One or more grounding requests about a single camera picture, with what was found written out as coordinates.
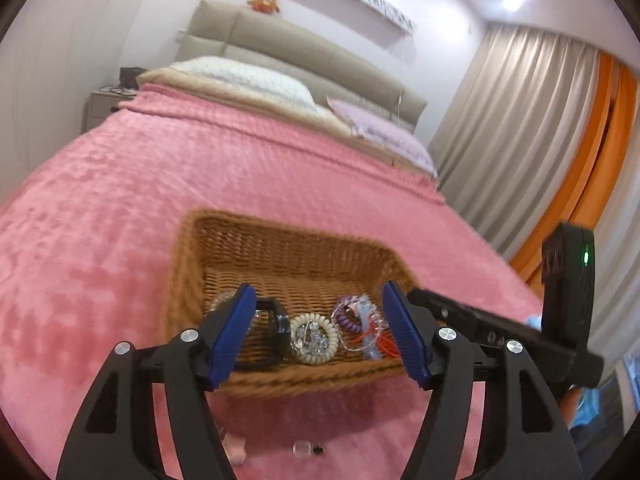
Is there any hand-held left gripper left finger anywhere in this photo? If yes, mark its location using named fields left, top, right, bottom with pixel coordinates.
left=56, top=282, right=258, bottom=480

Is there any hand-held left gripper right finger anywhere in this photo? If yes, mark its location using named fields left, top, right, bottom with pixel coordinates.
left=381, top=280, right=586, bottom=480

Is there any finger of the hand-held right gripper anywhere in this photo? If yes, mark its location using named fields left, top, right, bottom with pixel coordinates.
left=407, top=287, right=603, bottom=388

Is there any clear bead bracelet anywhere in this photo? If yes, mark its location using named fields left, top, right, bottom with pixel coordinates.
left=350, top=295, right=388, bottom=336

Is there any red string charm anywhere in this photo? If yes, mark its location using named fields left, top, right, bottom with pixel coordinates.
left=345, top=327, right=373, bottom=351

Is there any black wrist watch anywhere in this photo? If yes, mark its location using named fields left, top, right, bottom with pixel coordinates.
left=235, top=297, right=292, bottom=371

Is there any purple spiral hair tie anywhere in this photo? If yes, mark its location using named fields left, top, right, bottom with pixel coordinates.
left=332, top=294, right=366, bottom=333

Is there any cream spiral hair tie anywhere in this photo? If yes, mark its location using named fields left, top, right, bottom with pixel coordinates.
left=288, top=312, right=340, bottom=366

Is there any clear crystal bead cluster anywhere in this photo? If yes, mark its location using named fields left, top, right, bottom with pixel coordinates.
left=295, top=322, right=328, bottom=356

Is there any brown wicker basket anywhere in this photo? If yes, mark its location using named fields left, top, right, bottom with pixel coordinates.
left=165, top=208, right=426, bottom=401

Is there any person's right forearm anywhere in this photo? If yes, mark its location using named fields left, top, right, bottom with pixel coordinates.
left=562, top=380, right=626, bottom=431

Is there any pink hair clip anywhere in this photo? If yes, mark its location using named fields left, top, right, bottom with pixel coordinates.
left=220, top=427, right=248, bottom=466

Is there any orange curtain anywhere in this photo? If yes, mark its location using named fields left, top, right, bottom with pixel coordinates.
left=507, top=52, right=640, bottom=291

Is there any pink fleece blanket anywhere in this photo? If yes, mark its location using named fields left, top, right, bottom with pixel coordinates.
left=0, top=82, right=548, bottom=480

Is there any beige curtain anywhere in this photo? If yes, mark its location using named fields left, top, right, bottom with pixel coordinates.
left=427, top=22, right=640, bottom=281

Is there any light purple pillow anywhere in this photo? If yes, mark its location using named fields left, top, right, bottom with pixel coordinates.
left=327, top=99, right=437, bottom=176

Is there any white floral pillow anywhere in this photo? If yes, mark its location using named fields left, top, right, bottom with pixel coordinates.
left=170, top=56, right=317, bottom=108

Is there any grey nightstand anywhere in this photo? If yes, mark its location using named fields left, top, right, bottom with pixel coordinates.
left=82, top=87, right=141, bottom=133

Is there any beige blanket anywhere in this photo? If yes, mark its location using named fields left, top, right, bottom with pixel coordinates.
left=136, top=66, right=351, bottom=136

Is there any black device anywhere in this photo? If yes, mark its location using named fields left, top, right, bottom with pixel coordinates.
left=119, top=66, right=146, bottom=90

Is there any grey padded headboard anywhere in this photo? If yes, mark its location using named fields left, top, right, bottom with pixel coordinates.
left=177, top=0, right=429, bottom=133

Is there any white wardrobe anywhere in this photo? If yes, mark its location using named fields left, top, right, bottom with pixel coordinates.
left=0, top=0, right=166, bottom=186

